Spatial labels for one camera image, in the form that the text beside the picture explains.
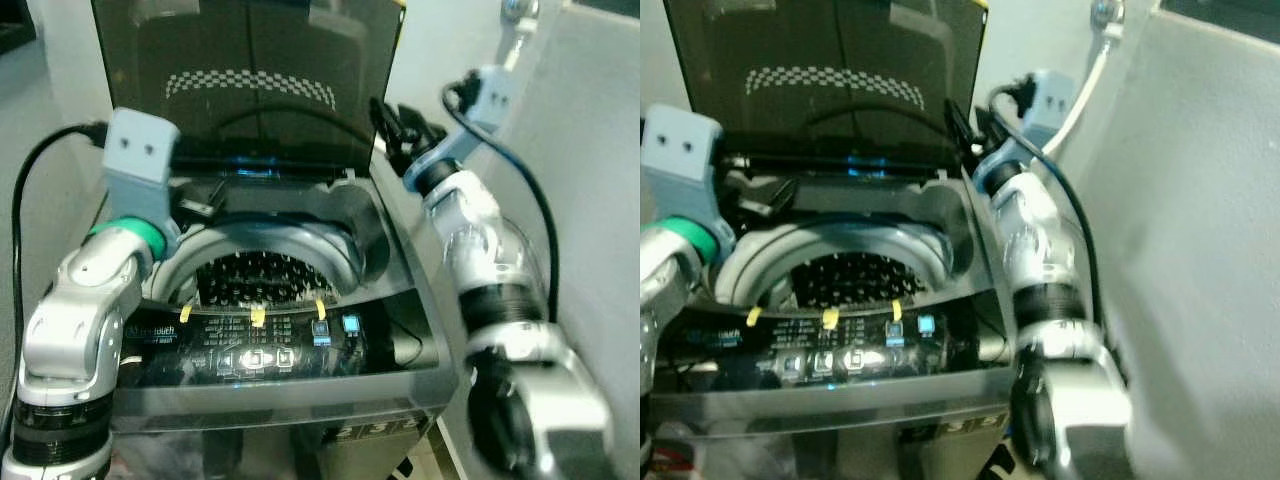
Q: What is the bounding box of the dark tinted washer lid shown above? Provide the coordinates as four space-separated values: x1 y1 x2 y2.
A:
664 0 989 169
90 0 407 173

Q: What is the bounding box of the grey top-load washing machine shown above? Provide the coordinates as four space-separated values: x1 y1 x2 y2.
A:
100 165 463 480
645 165 1023 480

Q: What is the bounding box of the perforated steel washer drum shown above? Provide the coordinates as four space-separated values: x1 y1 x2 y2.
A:
193 250 338 308
788 250 928 303

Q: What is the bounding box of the black washer control panel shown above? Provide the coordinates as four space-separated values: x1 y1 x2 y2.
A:
118 290 441 389
650 295 1011 389

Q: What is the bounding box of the crumpled clear plastic bag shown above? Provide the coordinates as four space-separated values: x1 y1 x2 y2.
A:
648 420 786 480
112 430 256 480

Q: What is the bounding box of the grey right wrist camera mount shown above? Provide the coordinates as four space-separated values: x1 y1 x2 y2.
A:
974 69 1078 189
404 65 522 193

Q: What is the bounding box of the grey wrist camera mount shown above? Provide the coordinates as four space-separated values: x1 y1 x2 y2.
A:
974 69 1078 189
102 106 183 253
640 103 738 263
404 65 522 193

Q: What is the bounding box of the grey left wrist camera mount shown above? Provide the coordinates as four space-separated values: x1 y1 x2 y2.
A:
102 106 183 253
640 103 738 263

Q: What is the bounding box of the white water inlet hose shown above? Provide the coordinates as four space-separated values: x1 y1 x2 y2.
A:
503 22 534 73
1040 25 1117 157

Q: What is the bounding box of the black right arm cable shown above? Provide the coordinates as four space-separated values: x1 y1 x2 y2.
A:
989 84 1107 333
442 83 561 323

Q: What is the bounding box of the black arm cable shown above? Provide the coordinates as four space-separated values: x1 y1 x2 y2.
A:
442 83 561 323
989 84 1107 333
9 121 109 336

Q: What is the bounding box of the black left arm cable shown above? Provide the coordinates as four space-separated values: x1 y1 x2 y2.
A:
9 121 109 336

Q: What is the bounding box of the black wall fixture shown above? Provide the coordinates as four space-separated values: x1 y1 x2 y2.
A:
0 0 38 53

